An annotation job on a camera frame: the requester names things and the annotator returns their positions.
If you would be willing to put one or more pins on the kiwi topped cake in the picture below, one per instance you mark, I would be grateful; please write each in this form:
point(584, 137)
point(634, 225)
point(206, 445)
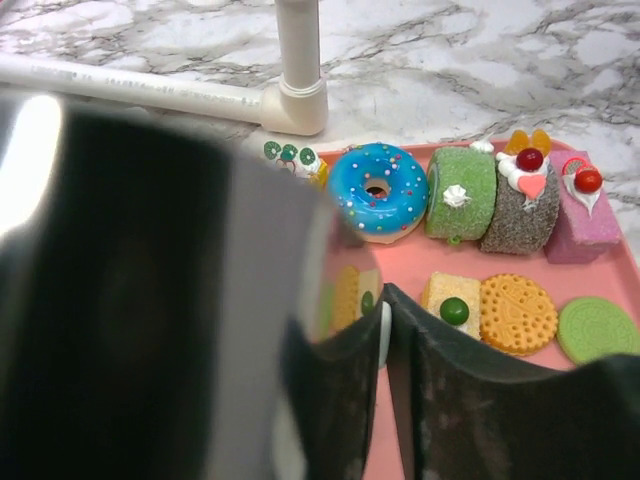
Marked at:
point(304, 163)

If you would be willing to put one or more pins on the chocolate swiss roll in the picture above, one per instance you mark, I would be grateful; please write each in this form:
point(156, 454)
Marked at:
point(527, 196)

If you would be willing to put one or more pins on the blue glazed donut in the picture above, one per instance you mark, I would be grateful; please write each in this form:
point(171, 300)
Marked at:
point(381, 190)

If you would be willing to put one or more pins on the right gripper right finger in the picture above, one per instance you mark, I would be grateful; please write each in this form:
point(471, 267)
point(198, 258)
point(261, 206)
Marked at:
point(466, 411)

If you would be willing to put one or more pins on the green swiss roll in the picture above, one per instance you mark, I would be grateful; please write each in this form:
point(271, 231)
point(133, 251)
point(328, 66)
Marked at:
point(462, 186)

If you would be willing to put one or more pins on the green round biscuit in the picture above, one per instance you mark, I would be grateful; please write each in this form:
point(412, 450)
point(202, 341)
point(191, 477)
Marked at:
point(592, 327)

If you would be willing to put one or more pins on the yellow sponge cake square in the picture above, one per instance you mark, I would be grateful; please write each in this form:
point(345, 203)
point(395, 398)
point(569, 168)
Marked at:
point(455, 300)

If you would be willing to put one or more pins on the pink cake slice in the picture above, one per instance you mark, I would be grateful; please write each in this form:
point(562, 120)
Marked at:
point(586, 226)

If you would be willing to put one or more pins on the orange sandwich biscuit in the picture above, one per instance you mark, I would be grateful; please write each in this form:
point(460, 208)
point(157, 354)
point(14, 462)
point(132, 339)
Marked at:
point(517, 316)

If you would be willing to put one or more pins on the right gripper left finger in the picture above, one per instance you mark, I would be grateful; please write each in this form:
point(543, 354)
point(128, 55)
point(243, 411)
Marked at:
point(123, 389)

